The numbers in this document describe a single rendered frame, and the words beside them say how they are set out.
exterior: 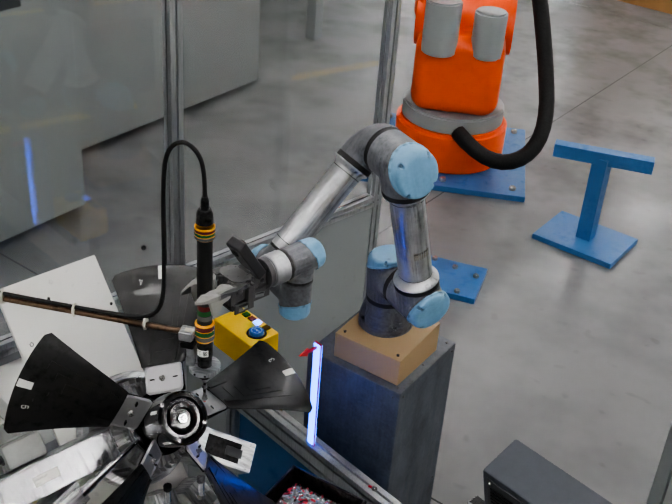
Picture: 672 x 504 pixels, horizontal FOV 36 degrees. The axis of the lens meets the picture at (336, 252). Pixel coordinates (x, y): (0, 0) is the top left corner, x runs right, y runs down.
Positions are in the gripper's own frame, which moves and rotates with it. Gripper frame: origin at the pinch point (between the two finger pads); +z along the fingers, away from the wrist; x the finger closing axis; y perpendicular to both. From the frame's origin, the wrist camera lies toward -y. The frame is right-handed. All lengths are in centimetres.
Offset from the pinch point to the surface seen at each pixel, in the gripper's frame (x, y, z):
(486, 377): 51, 147, -193
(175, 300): 13.5, 11.1, -5.1
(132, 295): 21.4, 11.5, 1.1
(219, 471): -10.2, 42.4, 0.1
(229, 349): 30, 48, -34
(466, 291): 98, 144, -234
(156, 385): 5.9, 25.4, 5.6
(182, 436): -7.0, 30.0, 7.9
